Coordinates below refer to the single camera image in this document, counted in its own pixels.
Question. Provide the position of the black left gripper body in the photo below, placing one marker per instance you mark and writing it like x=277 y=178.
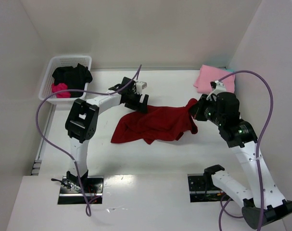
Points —
x=132 y=96

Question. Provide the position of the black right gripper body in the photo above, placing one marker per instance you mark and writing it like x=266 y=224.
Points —
x=198 y=111

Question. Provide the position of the dark red t shirt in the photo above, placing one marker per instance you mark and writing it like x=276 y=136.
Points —
x=159 y=123

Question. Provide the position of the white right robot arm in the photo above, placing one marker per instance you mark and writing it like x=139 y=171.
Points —
x=262 y=202

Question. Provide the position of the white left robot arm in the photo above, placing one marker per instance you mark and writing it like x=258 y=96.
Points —
x=82 y=122

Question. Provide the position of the folded pink t shirt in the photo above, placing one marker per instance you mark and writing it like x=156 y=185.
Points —
x=208 y=74

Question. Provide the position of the black t shirt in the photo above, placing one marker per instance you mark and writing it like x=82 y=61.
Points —
x=69 y=77

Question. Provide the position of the magenta t shirt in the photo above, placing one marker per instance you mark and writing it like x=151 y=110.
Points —
x=60 y=90

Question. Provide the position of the white plastic basket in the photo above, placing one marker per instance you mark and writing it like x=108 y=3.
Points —
x=61 y=61

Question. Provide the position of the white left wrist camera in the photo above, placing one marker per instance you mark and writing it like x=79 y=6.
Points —
x=140 y=86

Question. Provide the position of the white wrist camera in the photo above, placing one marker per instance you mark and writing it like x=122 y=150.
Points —
x=217 y=87
x=140 y=86

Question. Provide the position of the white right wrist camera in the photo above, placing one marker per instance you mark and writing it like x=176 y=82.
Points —
x=217 y=87

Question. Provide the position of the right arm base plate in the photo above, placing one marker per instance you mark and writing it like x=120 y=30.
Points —
x=200 y=192

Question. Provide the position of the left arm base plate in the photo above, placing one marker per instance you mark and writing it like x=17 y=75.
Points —
x=70 y=194

